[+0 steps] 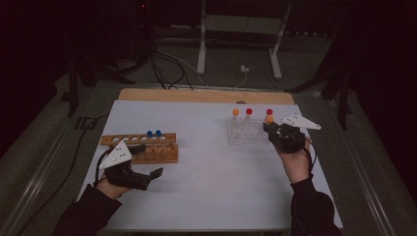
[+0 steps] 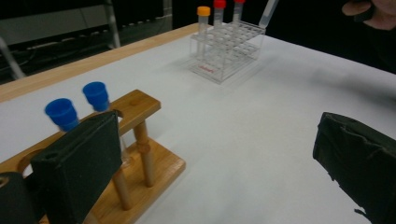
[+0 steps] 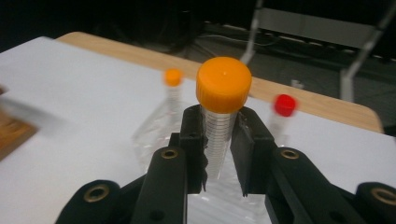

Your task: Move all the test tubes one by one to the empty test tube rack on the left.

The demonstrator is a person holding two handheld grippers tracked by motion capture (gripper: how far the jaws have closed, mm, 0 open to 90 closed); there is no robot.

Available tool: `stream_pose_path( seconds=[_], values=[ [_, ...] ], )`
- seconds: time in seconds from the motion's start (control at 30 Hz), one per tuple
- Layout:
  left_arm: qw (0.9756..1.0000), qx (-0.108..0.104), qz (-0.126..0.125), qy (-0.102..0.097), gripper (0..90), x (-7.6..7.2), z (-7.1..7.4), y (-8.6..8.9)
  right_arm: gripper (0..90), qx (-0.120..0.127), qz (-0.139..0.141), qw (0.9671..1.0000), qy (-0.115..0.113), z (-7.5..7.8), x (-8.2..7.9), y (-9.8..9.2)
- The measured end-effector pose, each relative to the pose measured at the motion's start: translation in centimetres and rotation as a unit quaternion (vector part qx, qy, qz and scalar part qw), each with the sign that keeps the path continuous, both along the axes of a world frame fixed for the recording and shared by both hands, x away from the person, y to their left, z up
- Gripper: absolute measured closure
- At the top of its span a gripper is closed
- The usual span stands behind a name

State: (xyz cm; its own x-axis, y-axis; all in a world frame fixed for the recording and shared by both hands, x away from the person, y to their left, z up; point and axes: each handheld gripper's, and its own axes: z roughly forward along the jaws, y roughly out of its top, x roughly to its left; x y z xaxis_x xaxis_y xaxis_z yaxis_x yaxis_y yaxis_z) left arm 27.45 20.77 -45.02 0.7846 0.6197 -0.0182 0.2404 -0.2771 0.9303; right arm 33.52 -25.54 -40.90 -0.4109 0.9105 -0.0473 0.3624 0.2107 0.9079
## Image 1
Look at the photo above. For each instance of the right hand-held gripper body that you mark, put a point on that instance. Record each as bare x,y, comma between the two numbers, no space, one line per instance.
290,139

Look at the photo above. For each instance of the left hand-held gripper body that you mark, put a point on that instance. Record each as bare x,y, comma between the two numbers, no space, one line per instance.
116,157

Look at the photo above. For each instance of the orange capped test tube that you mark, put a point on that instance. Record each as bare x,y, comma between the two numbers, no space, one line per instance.
235,112
269,119

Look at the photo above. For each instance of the red capped test tube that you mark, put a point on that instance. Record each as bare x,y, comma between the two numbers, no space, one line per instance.
249,111
269,111

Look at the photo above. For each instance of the wooden test tube rack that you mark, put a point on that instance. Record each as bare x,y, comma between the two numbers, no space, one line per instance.
164,157

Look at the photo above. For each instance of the blue capped test tube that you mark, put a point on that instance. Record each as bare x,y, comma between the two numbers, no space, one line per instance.
158,133
149,133

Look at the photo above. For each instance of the clear plastic test tube rack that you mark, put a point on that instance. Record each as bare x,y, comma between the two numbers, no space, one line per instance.
246,136

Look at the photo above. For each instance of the person's right hand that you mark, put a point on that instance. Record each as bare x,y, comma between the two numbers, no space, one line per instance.
296,167

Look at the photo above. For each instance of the person's left hand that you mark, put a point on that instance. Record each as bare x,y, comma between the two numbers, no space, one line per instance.
109,191

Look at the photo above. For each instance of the small dark round grommet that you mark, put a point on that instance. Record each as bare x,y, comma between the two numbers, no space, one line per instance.
241,102

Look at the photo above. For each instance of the white table mat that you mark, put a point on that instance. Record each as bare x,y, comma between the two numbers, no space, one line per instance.
203,183

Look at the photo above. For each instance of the black angled stand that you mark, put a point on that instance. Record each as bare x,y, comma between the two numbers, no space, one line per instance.
343,105

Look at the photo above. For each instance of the white plug adapter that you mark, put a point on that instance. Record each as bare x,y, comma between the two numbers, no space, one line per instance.
244,69

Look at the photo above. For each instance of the black stand leg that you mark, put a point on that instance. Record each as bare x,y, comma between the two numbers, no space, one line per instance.
72,95

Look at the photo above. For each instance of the dark power strip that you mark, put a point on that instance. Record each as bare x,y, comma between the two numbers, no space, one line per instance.
306,33

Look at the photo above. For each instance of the white metal stand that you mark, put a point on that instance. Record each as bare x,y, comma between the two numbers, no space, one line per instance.
200,49

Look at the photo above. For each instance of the metal floor rail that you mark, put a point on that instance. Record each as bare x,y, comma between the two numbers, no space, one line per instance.
36,183
367,183

